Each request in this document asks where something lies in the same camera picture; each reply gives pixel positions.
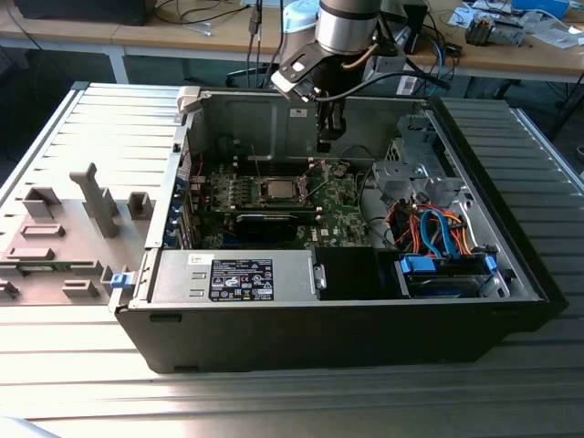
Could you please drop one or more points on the grey metal device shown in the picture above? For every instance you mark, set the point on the grey metal device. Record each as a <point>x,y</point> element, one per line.
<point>508,33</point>

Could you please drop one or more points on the metal drive cage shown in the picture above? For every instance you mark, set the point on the metal drive cage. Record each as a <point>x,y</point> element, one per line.
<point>410,175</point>

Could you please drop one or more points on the blue card retainer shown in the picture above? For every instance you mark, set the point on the blue card retainer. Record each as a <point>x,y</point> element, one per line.
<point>173,228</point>

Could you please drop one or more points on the blue case latch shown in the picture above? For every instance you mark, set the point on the blue case latch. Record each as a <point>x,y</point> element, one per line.
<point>121,280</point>

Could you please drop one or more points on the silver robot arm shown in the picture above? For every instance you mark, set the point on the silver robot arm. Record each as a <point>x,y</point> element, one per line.
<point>347,32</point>

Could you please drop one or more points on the silver power supply unit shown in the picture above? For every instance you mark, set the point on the silver power supply unit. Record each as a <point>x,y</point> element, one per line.
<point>182,278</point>

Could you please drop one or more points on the blue cardboard box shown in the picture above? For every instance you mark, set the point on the blue cardboard box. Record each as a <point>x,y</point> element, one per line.
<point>543,7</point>

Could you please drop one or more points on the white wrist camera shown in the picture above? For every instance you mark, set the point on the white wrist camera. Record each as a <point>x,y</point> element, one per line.
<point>285,82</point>

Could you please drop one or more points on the hard disk in blue carrier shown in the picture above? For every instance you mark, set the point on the hard disk in blue carrier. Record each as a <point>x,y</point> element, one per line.
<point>417,265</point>

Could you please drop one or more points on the grey parts rack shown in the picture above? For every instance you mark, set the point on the grey parts rack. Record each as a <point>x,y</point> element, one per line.
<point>73,228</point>

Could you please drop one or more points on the green RAM stick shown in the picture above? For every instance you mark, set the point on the green RAM stick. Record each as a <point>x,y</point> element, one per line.
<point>45,268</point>

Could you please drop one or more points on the black PC case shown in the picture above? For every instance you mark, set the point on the black PC case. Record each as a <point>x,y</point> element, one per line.
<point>319,337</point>

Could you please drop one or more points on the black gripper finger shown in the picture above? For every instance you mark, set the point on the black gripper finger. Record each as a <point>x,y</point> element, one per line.
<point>336,123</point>
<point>321,121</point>

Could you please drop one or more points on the green motherboard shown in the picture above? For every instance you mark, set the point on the green motherboard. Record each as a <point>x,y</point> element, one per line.
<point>340,214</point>

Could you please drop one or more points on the beige case latch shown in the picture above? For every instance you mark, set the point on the beige case latch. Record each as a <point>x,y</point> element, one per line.
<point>188,98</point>

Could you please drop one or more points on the wooden desk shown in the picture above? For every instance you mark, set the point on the wooden desk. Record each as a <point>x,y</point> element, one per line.
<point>68,32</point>

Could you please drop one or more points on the black monitor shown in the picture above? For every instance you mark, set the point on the black monitor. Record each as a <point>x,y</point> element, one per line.
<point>82,11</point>

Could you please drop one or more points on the black graphics card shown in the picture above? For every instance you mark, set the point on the black graphics card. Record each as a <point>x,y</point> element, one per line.
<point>264,226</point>

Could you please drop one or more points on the black finned heat sink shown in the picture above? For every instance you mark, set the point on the black finned heat sink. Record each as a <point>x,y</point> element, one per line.
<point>479,29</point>

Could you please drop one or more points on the white barcode label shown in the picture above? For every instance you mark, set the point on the white barcode label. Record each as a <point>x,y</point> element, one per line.
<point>408,84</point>

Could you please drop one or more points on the CPU socket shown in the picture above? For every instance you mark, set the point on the CPU socket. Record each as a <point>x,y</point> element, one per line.
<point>300,191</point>

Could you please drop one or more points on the silver CPU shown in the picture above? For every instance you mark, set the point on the silver CPU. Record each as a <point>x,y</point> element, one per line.
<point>279,188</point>

